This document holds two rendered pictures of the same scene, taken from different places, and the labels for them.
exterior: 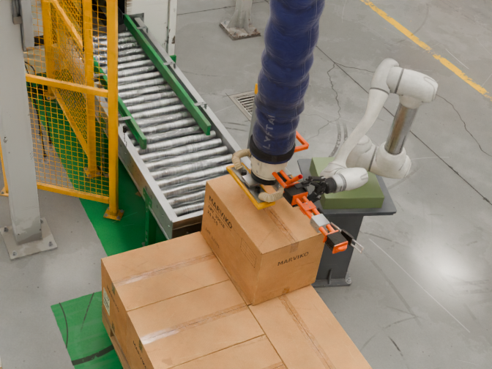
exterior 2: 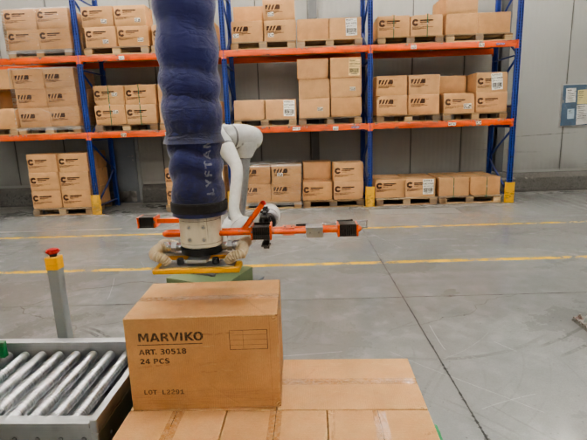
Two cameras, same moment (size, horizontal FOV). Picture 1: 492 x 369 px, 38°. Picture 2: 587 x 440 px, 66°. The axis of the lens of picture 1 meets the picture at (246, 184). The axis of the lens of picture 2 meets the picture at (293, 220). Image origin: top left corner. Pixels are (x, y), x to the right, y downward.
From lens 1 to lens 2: 2.61 m
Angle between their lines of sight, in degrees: 55
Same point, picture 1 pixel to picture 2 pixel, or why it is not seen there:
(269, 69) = (192, 79)
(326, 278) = not seen: hidden behind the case
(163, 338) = not seen: outside the picture
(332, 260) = not seen: hidden behind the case
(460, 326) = (334, 353)
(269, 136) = (210, 177)
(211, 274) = (206, 423)
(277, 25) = (188, 16)
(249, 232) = (237, 313)
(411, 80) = (244, 127)
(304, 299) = (299, 369)
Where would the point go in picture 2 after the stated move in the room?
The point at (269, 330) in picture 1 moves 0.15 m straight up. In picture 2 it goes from (323, 405) to (323, 371)
